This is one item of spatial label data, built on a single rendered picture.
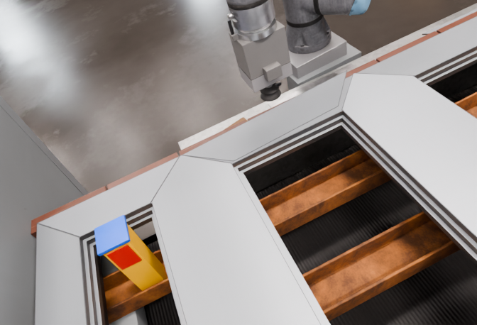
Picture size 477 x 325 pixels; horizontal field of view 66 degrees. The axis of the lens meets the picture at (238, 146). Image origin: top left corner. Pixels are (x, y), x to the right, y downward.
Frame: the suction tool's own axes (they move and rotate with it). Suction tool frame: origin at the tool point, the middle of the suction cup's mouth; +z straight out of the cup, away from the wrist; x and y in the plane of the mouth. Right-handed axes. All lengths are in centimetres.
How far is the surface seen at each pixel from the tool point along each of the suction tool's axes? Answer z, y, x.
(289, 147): 10.4, -0.7, -6.4
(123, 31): 93, -24, 281
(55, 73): 93, -92, 259
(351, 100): 7.9, 16.3, -4.4
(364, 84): 7.9, 21.5, -1.9
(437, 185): 7.9, 14.2, -30.8
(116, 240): 4.4, -38.8, -12.4
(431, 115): 7.9, 25.1, -17.7
